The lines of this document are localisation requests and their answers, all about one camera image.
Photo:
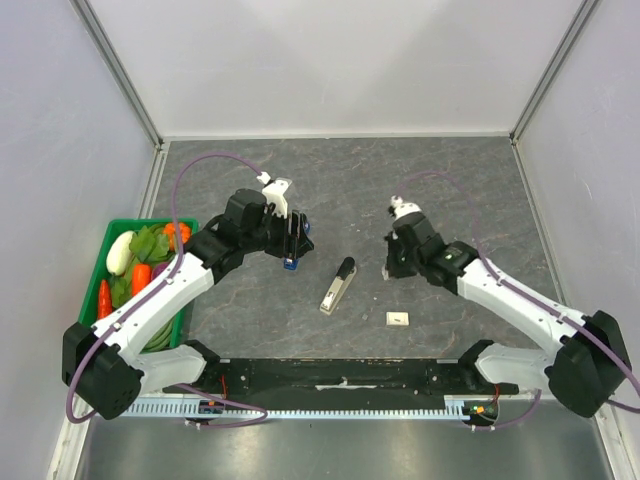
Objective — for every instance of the light blue cable duct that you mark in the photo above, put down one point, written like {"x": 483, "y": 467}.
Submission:
{"x": 194, "y": 407}

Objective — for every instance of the white staple box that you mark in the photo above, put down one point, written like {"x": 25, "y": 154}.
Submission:
{"x": 397, "y": 319}

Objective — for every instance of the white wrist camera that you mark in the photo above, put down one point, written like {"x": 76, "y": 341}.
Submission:
{"x": 399, "y": 207}
{"x": 274, "y": 190}

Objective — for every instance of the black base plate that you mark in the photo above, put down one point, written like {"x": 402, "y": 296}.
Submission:
{"x": 345, "y": 382}

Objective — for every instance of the beige black stapler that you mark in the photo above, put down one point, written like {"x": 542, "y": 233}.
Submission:
{"x": 340, "y": 283}

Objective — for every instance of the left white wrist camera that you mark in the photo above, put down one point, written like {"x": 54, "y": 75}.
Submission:
{"x": 274, "y": 190}

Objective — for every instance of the orange toy carrot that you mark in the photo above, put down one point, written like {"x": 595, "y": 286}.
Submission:
{"x": 141, "y": 277}

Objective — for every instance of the green toy leafy vegetable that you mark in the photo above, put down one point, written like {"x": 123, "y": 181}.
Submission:
{"x": 151, "y": 244}

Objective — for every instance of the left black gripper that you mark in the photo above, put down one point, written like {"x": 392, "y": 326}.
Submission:
{"x": 298, "y": 242}

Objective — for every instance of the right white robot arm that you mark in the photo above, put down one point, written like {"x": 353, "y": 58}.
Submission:
{"x": 580, "y": 359}

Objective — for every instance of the green toy beans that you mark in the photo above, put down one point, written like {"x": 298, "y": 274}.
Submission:
{"x": 165, "y": 337}

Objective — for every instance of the purple toy onion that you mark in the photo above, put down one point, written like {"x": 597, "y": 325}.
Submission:
{"x": 158, "y": 269}

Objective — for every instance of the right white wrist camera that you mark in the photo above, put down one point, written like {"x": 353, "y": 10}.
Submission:
{"x": 399, "y": 207}

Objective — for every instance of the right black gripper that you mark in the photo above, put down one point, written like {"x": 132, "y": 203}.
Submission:
{"x": 395, "y": 271}

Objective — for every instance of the white toy eggplant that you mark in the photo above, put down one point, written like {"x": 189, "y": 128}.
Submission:
{"x": 119, "y": 254}

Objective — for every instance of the orange toy pumpkin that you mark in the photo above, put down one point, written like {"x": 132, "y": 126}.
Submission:
{"x": 174, "y": 233}

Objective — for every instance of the green plastic bin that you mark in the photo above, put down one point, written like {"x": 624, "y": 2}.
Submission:
{"x": 120, "y": 285}

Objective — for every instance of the blue stapler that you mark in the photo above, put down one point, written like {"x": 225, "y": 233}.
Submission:
{"x": 290, "y": 264}

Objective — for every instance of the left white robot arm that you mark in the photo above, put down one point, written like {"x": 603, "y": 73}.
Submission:
{"x": 105, "y": 364}

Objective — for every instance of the red toy chili pepper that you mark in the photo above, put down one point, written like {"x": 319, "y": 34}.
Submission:
{"x": 104, "y": 301}

